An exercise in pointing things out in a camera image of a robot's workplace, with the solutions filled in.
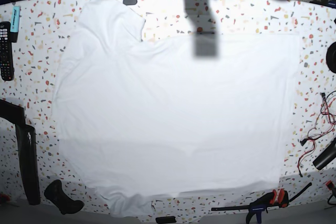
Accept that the white T-shirt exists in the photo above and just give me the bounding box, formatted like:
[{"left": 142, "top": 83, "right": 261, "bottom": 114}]
[{"left": 52, "top": 0, "right": 300, "bottom": 217}]

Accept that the small black rectangular device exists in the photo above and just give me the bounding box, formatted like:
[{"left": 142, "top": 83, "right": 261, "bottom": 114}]
[{"left": 155, "top": 216, "right": 176, "bottom": 224}]

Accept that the black game controller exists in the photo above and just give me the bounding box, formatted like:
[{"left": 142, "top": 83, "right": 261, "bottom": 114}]
[{"left": 44, "top": 179, "right": 85, "bottom": 215}]

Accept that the terrazzo pattern table cloth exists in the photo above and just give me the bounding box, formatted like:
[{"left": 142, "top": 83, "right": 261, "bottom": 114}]
[{"left": 1, "top": 0, "right": 335, "bottom": 217}]

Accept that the black orange bar clamp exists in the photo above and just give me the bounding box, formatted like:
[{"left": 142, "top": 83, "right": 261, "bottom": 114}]
[{"left": 211, "top": 183, "right": 312, "bottom": 224}]

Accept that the black chair armrest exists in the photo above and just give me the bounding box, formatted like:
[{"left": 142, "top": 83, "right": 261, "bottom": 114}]
[{"left": 1, "top": 100, "right": 40, "bottom": 205}]

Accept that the black TV remote control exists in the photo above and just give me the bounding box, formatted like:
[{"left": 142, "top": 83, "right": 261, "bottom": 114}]
[{"left": 0, "top": 22, "right": 14, "bottom": 81}]

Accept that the teal marker pen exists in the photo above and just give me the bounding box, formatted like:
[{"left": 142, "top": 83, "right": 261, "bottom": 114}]
[{"left": 10, "top": 6, "right": 20, "bottom": 42}]

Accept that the black round object right edge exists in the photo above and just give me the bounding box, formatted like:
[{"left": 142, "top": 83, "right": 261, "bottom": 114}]
[{"left": 326, "top": 42, "right": 336, "bottom": 73}]

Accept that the black cylinder flashlight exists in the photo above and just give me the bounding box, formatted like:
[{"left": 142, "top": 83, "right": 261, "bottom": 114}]
[{"left": 313, "top": 138, "right": 336, "bottom": 170}]

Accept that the small orange clip right edge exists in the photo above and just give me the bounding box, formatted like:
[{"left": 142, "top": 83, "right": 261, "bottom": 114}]
[{"left": 326, "top": 181, "right": 334, "bottom": 190}]

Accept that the red black wire bundle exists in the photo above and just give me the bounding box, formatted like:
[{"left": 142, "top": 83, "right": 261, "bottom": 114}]
[{"left": 296, "top": 92, "right": 336, "bottom": 178}]

